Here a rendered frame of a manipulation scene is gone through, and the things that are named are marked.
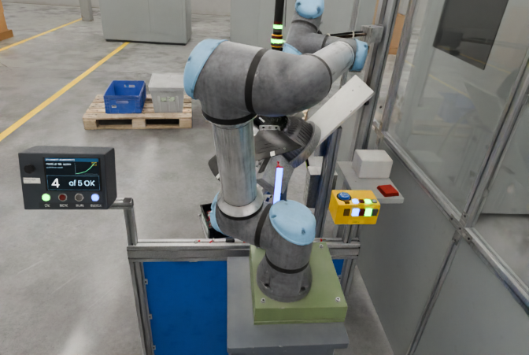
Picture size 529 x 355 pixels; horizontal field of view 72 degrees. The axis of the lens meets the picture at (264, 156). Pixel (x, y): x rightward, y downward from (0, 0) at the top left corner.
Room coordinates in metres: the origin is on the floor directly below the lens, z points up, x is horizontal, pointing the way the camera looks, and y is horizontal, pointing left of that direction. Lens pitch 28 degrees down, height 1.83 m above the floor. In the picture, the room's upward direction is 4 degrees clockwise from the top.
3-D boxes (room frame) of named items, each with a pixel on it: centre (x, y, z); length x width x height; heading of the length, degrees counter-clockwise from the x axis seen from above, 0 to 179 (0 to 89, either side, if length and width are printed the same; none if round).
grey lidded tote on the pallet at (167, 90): (4.30, 1.23, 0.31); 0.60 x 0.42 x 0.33; 12
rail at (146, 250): (1.09, 0.04, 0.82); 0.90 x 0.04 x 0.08; 97
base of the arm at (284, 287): (0.72, -0.08, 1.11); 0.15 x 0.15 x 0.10
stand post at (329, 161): (1.64, -0.33, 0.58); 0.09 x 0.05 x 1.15; 7
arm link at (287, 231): (0.72, -0.07, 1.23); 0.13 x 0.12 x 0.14; 68
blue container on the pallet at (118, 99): (4.20, 1.73, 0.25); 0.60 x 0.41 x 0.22; 12
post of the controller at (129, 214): (1.04, 0.47, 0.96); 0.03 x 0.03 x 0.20; 7
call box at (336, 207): (1.14, -0.35, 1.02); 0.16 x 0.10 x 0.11; 97
